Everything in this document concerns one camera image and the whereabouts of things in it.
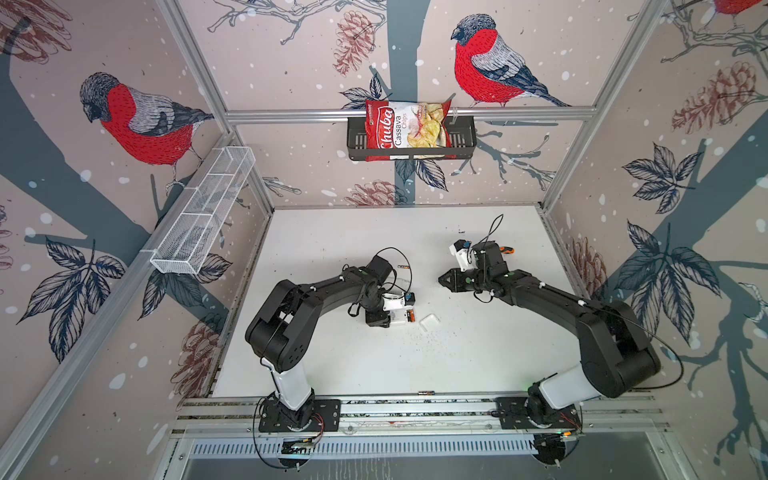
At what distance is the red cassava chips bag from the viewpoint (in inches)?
34.4

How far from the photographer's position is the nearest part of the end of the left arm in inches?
32.2

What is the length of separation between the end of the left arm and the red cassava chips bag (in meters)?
0.46
